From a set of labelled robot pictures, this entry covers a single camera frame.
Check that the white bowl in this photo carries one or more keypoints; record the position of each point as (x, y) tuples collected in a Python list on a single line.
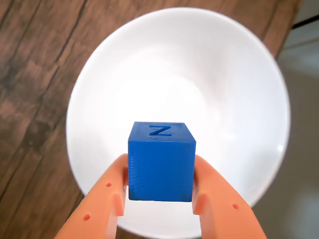
[(187, 74)]

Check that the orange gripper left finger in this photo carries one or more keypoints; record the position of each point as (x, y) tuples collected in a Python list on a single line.
[(99, 199)]

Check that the blue cube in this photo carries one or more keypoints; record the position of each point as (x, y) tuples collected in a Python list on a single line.
[(160, 169)]

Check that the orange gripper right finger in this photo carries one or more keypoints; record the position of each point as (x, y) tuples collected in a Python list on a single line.
[(224, 211)]

